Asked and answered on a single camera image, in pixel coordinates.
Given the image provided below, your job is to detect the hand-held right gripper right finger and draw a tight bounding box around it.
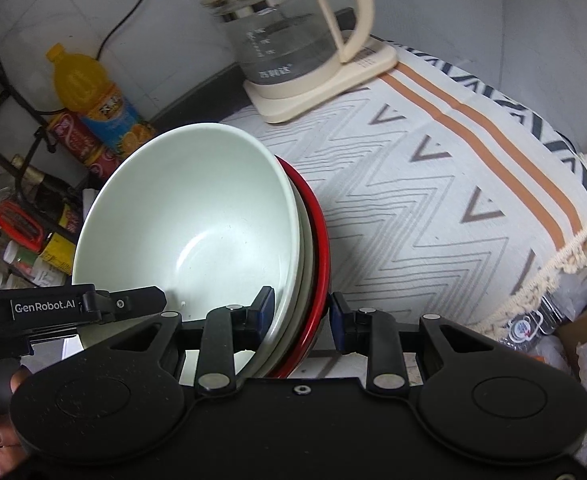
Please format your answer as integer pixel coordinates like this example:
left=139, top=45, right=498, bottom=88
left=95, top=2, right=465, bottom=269
left=327, top=291, right=480, bottom=393

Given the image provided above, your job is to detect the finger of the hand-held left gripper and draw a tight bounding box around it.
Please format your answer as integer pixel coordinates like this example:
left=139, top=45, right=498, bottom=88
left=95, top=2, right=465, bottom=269
left=83, top=285, right=168, bottom=324

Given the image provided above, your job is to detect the clear glass jar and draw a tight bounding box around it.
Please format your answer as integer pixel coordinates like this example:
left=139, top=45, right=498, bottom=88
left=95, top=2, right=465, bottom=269
left=0, top=170, right=20, bottom=212

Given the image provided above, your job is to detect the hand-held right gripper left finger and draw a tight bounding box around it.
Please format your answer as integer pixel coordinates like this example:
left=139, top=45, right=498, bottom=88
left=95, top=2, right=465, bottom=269
left=108, top=286, right=276, bottom=394

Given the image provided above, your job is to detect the clear plastic package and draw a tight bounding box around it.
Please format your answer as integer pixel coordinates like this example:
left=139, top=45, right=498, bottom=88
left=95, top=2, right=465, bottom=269
left=497, top=299, right=560, bottom=352

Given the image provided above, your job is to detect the pale green bowl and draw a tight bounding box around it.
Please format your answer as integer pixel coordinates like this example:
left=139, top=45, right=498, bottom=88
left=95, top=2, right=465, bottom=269
left=72, top=122, right=305, bottom=361
left=252, top=175, right=320, bottom=379

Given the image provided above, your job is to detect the red plastic kitchen tool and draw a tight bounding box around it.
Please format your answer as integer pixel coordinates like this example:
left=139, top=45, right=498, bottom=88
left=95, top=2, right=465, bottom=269
left=0, top=200, right=47, bottom=254

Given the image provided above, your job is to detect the black wire rack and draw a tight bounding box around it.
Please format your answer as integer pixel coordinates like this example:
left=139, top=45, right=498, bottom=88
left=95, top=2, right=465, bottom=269
left=0, top=20, right=90, bottom=281

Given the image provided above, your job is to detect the black power cable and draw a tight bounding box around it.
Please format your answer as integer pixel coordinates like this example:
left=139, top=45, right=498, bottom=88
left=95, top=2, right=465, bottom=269
left=95, top=0, right=162, bottom=62

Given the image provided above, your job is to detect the orange juice bottle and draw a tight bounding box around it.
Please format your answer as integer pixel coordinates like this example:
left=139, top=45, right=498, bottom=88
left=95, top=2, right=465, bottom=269
left=45, top=42, right=157, bottom=162

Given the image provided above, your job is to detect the yellow label jar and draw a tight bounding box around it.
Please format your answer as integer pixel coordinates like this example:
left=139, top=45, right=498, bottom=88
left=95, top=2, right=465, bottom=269
left=37, top=232, right=77, bottom=275

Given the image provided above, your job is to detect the patterned fringed table cloth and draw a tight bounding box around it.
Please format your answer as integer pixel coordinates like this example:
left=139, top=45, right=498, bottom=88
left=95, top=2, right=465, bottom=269
left=218, top=35, right=587, bottom=357

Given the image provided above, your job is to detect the glass kettle with cream handle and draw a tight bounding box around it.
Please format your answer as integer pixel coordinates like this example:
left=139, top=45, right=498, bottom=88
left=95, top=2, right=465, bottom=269
left=200, top=0, right=377, bottom=89

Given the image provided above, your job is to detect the red drink can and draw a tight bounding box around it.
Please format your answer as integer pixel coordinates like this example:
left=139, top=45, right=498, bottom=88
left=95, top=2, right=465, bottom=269
left=46, top=112, right=125, bottom=177

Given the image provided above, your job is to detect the red plate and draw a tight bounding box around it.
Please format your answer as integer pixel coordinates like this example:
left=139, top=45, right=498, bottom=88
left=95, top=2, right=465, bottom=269
left=268, top=155, right=332, bottom=381

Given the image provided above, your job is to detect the dark glass sauce bottle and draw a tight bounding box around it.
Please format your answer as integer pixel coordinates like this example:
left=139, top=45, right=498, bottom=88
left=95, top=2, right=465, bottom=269
left=10, top=153, right=82, bottom=232

